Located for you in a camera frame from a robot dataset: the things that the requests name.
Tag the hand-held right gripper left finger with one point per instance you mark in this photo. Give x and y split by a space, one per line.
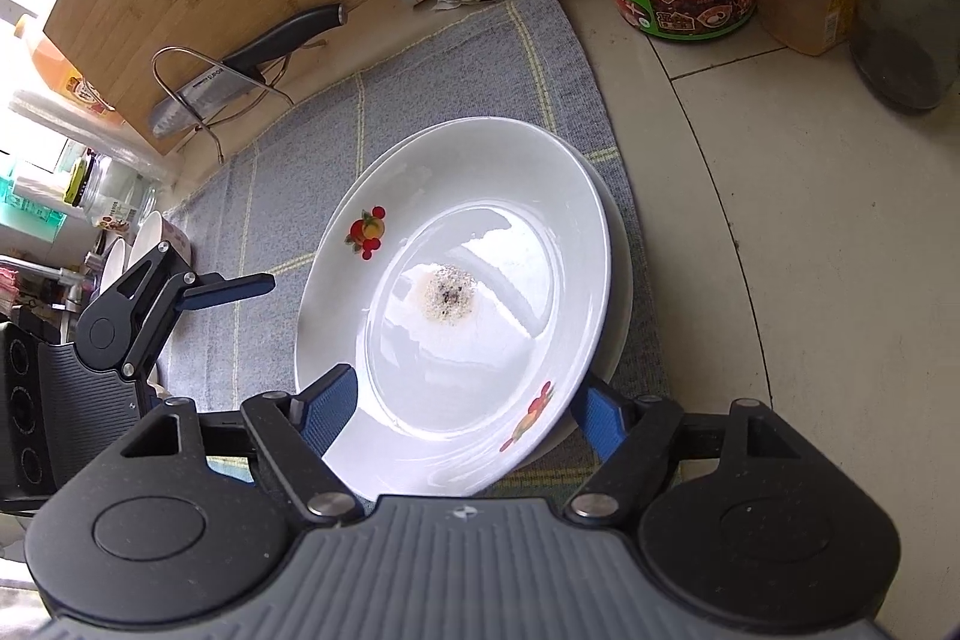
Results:
330 407

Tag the stained white fruit-print plate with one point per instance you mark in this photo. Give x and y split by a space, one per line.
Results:
465 340

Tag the orange oil bottle red label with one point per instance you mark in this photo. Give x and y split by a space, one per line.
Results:
56 55

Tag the white wrapped pipe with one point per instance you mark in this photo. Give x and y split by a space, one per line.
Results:
90 126

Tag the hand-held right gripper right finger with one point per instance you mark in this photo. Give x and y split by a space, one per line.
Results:
600 415

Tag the clear plastic jar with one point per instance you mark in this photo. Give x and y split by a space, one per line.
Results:
120 190

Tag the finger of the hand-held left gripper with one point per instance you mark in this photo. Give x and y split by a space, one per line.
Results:
225 291

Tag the grey and teal checked towel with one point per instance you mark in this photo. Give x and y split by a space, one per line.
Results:
450 85

